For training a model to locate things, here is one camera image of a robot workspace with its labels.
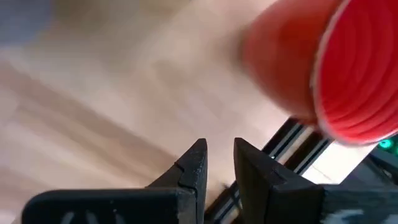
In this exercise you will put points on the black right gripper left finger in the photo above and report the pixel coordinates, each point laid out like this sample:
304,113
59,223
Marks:
140,205

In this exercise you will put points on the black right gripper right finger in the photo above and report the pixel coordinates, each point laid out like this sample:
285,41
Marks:
280,202

